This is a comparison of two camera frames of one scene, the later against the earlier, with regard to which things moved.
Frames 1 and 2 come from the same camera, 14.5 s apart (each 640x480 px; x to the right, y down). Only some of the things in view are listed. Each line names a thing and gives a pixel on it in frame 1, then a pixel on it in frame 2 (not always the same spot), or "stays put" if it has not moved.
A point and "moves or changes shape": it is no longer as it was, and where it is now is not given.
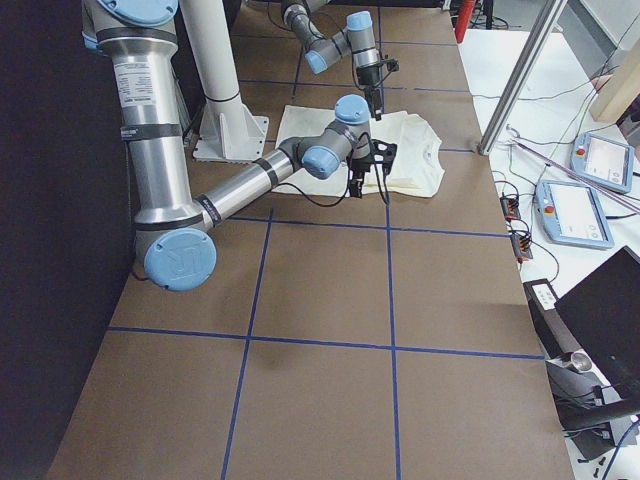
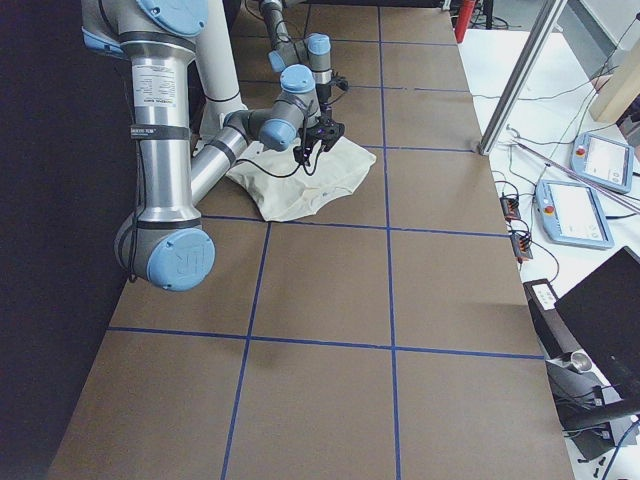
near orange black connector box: [521, 244] stays put
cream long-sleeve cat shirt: [416, 170] moves or changes shape
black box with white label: [553, 333] stays put
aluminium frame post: [520, 76] stays put
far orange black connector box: [510, 207] stays put
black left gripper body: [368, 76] -> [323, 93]
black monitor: [603, 314] stays put
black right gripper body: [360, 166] -> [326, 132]
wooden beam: [615, 93] stays put
